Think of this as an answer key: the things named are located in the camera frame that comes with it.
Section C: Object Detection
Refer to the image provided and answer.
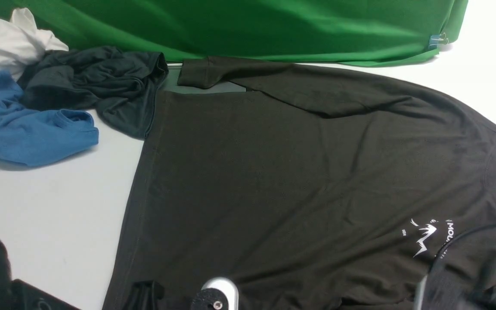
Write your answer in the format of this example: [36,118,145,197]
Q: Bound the blue binder clip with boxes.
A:
[428,33,450,50]

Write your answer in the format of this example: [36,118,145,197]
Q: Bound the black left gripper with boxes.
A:
[123,281,165,310]

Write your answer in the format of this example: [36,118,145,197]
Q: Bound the blue crumpled shirt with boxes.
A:
[0,71,99,167]

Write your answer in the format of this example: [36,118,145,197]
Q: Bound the white crumpled cloth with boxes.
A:
[0,8,69,80]

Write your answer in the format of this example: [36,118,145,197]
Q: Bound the dark teal crumpled shirt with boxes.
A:
[18,46,169,139]

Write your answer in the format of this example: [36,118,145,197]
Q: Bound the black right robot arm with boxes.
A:
[415,259,496,310]

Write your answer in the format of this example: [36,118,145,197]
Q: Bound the gray long-sleeved shirt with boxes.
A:
[103,57,496,310]

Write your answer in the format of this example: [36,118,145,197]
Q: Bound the green backdrop cloth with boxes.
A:
[0,0,468,67]

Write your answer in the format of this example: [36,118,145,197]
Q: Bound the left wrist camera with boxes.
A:
[190,277,239,310]

